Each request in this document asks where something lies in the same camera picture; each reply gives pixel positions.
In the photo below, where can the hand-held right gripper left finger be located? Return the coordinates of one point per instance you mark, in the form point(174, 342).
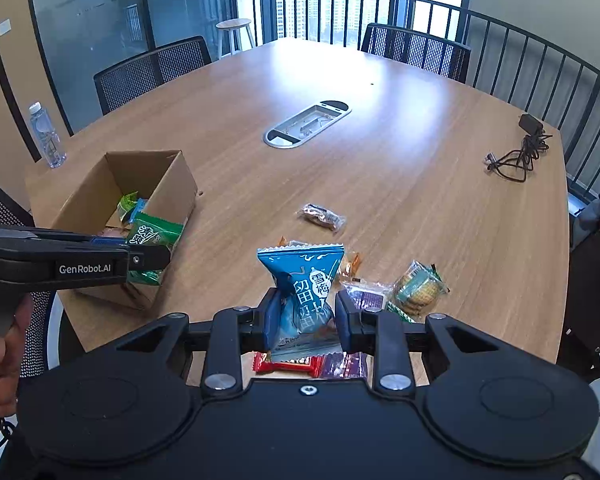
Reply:
point(272, 317)

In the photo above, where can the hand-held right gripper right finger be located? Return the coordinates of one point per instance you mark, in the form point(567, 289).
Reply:
point(342, 322)

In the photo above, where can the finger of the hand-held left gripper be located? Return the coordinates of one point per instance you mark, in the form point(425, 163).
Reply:
point(95, 267)
point(80, 239)

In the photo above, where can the blue snack packet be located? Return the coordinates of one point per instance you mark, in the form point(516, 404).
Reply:
point(305, 285)

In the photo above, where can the orange biscuit packet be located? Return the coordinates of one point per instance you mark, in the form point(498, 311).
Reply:
point(350, 265)

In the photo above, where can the green white-print snack packet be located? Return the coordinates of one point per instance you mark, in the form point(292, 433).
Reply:
point(155, 232)

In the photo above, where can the brown cardboard box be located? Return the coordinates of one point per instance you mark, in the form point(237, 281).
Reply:
point(130, 170)

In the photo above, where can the brown snack packet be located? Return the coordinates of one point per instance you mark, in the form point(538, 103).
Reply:
point(322, 216)

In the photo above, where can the person's left hand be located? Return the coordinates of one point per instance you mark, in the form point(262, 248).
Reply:
point(0, 375)

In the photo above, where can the purple snack packet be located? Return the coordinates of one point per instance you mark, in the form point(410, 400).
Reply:
point(367, 296)

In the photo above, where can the clear purple pastry packet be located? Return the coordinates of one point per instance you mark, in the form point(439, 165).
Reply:
point(345, 366)

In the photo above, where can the red snack packet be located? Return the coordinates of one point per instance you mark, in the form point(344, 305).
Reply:
point(285, 365)

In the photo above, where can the green orange-print snack packet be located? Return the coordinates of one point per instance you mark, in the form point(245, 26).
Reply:
point(126, 205)

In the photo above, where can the dark green snack packet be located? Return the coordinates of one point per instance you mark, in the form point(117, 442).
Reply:
point(402, 314)

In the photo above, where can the black mesh office chair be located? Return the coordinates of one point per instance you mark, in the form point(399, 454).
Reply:
point(0, 210)
point(415, 50)
point(145, 72)

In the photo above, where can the clear round biscuit packet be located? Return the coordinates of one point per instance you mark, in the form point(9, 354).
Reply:
point(420, 287)

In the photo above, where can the clear water bottle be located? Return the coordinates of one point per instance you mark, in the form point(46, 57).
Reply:
point(47, 140)

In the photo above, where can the round wooden stool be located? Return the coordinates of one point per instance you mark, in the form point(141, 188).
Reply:
point(234, 23)

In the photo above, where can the grey backpack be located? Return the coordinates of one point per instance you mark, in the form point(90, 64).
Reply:
point(592, 215)

